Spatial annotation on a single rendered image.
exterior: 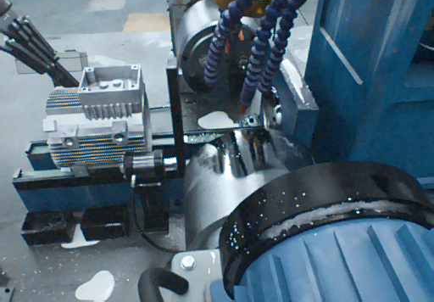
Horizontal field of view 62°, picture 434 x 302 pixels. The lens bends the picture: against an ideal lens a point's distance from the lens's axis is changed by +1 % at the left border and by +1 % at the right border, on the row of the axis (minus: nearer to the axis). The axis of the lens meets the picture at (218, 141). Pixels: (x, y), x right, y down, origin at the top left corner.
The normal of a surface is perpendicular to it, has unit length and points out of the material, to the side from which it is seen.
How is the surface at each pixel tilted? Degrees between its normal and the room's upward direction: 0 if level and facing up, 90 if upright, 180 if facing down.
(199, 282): 0
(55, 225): 0
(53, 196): 90
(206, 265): 0
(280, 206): 32
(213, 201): 39
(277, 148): 13
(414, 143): 90
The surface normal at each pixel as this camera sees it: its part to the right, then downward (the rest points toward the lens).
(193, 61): 0.11, 0.66
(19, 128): 0.00, -0.74
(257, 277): 0.50, -0.68
